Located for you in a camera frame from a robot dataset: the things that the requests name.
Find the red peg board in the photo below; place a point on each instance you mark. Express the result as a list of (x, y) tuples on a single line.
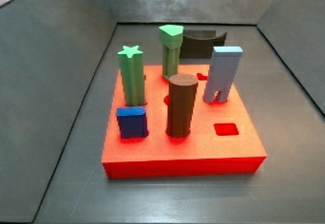
[(223, 145)]

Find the brown cylinder peg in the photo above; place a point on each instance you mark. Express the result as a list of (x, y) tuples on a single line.
[(183, 90)]

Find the dark blue square peg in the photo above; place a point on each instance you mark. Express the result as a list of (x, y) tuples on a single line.
[(133, 122)]

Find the green star peg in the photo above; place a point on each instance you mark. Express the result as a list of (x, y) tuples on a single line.
[(133, 78)]

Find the light blue bridge peg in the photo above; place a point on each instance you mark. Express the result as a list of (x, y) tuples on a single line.
[(224, 67)]

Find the black curved holder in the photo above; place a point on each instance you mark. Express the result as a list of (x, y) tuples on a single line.
[(200, 42)]

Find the green triangle peg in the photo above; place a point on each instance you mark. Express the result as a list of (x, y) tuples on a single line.
[(172, 39)]

